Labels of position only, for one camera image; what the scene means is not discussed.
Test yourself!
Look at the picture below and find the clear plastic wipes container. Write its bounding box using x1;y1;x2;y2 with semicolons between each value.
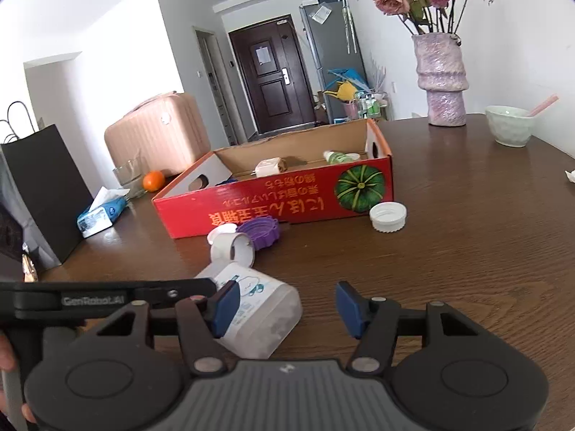
198;261;303;359

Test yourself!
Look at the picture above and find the white tape roll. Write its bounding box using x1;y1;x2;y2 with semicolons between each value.
207;223;256;268

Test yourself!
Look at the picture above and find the white ridged jar lid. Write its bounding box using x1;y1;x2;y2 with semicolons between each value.
369;201;408;233

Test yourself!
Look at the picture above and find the green plastic bottle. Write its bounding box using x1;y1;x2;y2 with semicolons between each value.
323;151;362;164

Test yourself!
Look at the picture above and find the person left hand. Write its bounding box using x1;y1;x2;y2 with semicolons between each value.
0;333;36;423

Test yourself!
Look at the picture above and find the purple ridged lid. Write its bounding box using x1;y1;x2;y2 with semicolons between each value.
237;216;280;251

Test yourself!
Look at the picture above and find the black paper bag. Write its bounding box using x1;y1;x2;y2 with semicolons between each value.
1;125;93;270

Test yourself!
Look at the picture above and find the blue tissue pack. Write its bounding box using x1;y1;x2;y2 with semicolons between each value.
77;187;129;238

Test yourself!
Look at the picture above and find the blue ridged lid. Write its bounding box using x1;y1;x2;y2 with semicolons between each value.
215;177;238;186

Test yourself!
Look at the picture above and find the orange fruit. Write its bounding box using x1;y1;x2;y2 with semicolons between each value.
142;170;166;193

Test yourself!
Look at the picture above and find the red cardboard box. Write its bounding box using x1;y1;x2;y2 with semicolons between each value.
152;120;395;238

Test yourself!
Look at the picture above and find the clear drinking glass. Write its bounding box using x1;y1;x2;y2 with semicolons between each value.
113;159;146;200

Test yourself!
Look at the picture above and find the small white pink jar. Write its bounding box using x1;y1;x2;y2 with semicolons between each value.
254;158;287;177

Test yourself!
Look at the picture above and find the pink suitcase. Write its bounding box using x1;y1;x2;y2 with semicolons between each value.
104;92;211;176

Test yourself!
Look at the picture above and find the cluttered storage rack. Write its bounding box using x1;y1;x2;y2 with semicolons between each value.
321;68;388;124

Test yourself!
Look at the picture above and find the pale green ceramic bowl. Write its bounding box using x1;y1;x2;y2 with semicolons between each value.
486;105;535;148

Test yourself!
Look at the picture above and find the crumpled white tissue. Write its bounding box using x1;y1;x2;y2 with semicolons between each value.
565;170;575;183

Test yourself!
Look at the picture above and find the purple ceramic vase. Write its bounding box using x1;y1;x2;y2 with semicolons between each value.
412;32;469;128

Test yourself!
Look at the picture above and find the dark brown entrance door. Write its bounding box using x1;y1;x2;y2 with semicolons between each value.
229;16;316;135

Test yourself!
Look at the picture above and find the pink spoon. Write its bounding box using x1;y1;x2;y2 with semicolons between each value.
527;94;558;117

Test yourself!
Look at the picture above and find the grey refrigerator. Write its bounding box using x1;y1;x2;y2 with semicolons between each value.
299;0;367;122

